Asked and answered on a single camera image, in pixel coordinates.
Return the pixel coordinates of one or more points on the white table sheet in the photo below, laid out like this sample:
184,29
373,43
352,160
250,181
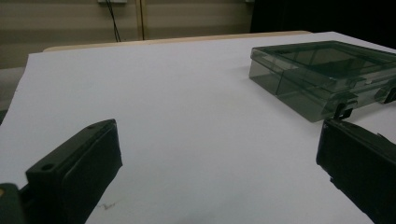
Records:
202,124

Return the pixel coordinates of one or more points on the white wall socket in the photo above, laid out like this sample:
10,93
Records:
112,1

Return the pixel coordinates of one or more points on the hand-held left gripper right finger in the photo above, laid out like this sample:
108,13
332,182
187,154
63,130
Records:
361,168

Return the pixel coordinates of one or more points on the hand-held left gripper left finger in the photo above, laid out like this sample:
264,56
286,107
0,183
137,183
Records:
71,174

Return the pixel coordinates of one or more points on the smoky transparent plastic organizer box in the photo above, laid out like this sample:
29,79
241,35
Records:
295,77

